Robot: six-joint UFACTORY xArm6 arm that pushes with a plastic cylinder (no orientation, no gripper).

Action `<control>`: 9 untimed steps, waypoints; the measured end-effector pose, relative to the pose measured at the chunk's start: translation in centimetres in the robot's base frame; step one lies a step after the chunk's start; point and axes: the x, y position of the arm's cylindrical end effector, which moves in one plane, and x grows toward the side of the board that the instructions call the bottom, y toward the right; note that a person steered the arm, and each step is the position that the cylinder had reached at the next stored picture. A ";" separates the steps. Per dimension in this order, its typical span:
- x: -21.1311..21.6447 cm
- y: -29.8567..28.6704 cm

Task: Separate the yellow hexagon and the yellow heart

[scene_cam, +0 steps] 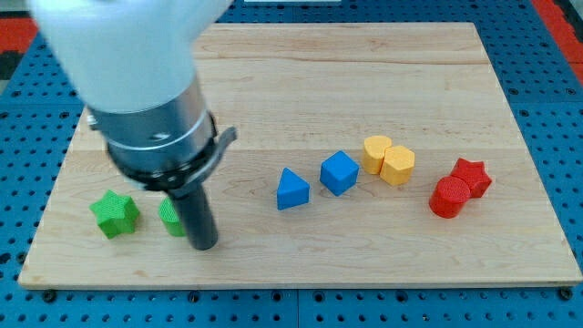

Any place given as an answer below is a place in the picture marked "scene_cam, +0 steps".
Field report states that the green cylinder block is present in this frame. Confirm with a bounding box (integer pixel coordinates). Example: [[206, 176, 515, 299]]
[[158, 198, 186, 237]]

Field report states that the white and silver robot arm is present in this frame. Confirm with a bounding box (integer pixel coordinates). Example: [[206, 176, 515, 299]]
[[27, 0, 237, 250]]

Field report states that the blue triangle block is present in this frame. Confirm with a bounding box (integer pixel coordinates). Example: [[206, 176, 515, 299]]
[[276, 168, 310, 210]]

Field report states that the yellow heart block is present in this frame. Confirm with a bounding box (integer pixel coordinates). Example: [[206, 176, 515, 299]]
[[361, 135, 393, 175]]

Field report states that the yellow hexagon block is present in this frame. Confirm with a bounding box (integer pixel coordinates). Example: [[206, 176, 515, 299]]
[[380, 146, 415, 186]]

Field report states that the blue cube block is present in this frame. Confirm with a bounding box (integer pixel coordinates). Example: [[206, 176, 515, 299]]
[[320, 150, 359, 196]]

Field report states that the green star block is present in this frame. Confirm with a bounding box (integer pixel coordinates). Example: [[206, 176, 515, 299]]
[[89, 190, 140, 239]]

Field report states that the red cylinder block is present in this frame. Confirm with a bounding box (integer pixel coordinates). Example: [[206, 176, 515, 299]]
[[429, 176, 471, 219]]

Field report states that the red star block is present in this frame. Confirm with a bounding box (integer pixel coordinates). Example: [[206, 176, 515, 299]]
[[450, 158, 492, 198]]

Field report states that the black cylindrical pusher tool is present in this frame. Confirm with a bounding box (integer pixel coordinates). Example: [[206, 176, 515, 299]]
[[168, 183, 219, 251]]

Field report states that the light wooden board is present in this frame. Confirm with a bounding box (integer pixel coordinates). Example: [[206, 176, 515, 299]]
[[19, 23, 582, 290]]

